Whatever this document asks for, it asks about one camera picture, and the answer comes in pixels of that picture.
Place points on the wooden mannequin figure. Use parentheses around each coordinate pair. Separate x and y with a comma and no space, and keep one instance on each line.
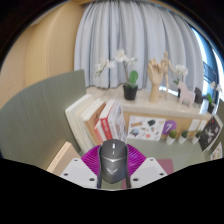
(165,66)

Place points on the small white orchid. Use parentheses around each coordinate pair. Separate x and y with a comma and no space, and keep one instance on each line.
(181,70)

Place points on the white orchid in dark pot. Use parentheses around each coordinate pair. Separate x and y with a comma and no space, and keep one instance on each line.
(211,108)

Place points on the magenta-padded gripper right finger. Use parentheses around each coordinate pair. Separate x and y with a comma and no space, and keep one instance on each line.
(146,170)

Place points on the white wall socket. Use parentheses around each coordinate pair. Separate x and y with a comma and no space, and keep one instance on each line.
(193,125)
(202,125)

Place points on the white orchid in black pot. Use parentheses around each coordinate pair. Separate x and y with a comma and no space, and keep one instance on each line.
(130,92)

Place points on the thick white book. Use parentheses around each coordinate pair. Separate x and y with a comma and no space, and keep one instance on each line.
(74,116)

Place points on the black horse figure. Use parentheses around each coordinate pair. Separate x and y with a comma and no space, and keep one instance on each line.
(198,96)

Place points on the white book with red band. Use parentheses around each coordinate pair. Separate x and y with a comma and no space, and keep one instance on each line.
(98,132)

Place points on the white book with photo cover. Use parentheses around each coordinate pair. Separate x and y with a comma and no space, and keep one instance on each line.
(119,120)

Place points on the dark red mouse pad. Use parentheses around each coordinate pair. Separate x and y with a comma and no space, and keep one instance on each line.
(166,166)

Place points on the thin white book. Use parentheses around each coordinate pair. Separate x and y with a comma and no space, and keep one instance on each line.
(84,115)

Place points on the wooden hand model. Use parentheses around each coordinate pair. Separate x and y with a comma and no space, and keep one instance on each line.
(155,83)

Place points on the purple round number sticker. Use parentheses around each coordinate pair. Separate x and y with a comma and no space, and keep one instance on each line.
(169,127)

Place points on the pink horse figure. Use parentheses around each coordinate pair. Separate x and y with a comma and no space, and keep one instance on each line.
(186,95)

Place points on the white sticker sheet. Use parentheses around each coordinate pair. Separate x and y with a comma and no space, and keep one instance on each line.
(146,128)

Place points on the light wooden desk shelf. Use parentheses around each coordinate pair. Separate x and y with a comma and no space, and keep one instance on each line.
(143,105)

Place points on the grey and black computer mouse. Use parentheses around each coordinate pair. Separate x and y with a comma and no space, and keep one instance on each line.
(113,163)

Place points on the black picture book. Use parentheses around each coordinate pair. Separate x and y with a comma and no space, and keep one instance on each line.
(210,133)

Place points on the colourful printed card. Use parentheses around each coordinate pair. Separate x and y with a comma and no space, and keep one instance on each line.
(216,151)

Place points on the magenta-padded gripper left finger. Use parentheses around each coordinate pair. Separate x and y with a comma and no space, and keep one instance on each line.
(78,170)

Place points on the light grey curtain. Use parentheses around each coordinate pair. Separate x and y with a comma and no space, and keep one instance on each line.
(133,33)

